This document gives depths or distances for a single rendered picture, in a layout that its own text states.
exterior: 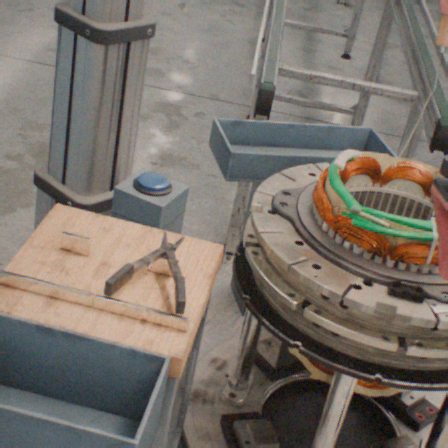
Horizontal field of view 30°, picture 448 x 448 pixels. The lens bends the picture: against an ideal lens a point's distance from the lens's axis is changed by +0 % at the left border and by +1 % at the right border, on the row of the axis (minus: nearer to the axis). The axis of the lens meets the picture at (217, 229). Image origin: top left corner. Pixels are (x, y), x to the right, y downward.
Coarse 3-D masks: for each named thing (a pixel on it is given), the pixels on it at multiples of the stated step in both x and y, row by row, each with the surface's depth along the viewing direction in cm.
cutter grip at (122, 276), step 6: (126, 264) 77; (132, 264) 77; (120, 270) 76; (126, 270) 77; (132, 270) 78; (114, 276) 75; (120, 276) 76; (126, 276) 77; (108, 282) 75; (114, 282) 75; (120, 282) 76; (126, 282) 77; (108, 288) 75; (114, 288) 75; (120, 288) 77; (108, 294) 75
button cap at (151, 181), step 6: (144, 174) 104; (150, 174) 104; (156, 174) 104; (138, 180) 103; (144, 180) 103; (150, 180) 103; (156, 180) 103; (162, 180) 103; (168, 180) 104; (144, 186) 102; (150, 186) 102; (156, 186) 102; (162, 186) 102; (168, 186) 103
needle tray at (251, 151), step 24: (216, 120) 117; (240, 120) 119; (216, 144) 116; (240, 144) 121; (264, 144) 122; (288, 144) 123; (312, 144) 124; (336, 144) 125; (360, 144) 126; (384, 144) 120; (240, 168) 111; (264, 168) 112; (288, 168) 112; (240, 240) 128; (240, 312) 127
